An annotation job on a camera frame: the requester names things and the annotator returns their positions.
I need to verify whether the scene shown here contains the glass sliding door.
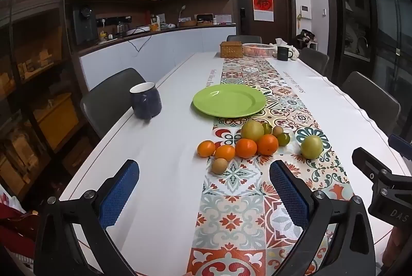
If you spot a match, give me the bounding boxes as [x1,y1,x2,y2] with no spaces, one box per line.
[330,0,412,138]

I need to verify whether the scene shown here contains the wicker box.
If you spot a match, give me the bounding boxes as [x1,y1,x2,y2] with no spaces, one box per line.
[220,41,243,58]

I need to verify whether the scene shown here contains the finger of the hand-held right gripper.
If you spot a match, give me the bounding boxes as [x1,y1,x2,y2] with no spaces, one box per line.
[352,147,392,181]
[388,134,412,163]

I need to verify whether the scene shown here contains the person's right forearm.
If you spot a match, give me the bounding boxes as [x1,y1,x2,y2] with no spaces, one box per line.
[381,224,412,276]

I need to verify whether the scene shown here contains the dark blue mug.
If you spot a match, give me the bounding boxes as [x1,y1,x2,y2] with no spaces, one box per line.
[130,82,162,120]

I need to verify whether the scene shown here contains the green plate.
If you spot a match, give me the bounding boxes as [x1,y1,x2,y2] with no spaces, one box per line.
[192,83,267,118]

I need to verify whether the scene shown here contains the red wall calendar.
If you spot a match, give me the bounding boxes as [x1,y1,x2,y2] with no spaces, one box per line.
[253,0,275,21]

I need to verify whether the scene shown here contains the white counter cabinets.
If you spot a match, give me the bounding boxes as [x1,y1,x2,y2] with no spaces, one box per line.
[79,26,237,93]

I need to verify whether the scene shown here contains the large brown kiwi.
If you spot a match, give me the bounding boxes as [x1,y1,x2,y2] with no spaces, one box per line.
[211,158,228,175]

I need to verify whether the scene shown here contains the orange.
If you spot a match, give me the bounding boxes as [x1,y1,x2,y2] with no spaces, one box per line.
[214,145,236,161]
[256,133,279,156]
[235,138,258,158]
[197,140,216,157]

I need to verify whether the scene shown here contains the black mug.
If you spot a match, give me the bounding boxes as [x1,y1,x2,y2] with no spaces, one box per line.
[277,46,294,62]

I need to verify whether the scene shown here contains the glass door cabinet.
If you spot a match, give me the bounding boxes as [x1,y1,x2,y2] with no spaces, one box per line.
[0,0,94,209]

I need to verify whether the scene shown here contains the small white stool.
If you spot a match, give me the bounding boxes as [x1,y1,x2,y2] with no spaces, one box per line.
[296,29,319,49]

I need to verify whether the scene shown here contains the patterned table runner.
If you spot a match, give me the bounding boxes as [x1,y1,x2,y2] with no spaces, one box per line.
[185,55,355,276]

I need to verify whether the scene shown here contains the red bag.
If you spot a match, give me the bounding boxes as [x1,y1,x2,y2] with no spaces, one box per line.
[0,202,37,259]

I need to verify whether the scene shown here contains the black cable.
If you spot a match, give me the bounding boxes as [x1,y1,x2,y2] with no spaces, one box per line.
[127,25,153,53]

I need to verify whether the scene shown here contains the white plastic basket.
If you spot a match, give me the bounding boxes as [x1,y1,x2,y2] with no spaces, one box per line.
[242,43,275,57]

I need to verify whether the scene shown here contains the large green apple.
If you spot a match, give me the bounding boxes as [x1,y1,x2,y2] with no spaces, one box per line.
[241,120,265,142]
[301,135,323,160]

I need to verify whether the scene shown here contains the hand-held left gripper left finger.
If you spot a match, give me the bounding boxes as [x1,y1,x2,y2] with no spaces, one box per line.
[34,159,140,276]

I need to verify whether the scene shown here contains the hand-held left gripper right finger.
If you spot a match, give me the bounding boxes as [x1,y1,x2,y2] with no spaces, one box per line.
[269,160,376,276]

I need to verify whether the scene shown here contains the black water dispenser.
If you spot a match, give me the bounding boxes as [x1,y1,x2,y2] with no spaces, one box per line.
[71,4,99,45]

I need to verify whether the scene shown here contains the white crumpled tissue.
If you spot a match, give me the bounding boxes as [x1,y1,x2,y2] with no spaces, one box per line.
[270,38,301,61]

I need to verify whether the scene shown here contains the grey chair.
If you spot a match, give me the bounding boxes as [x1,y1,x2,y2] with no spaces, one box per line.
[226,35,262,45]
[341,71,401,136]
[299,47,329,75]
[80,68,147,138]

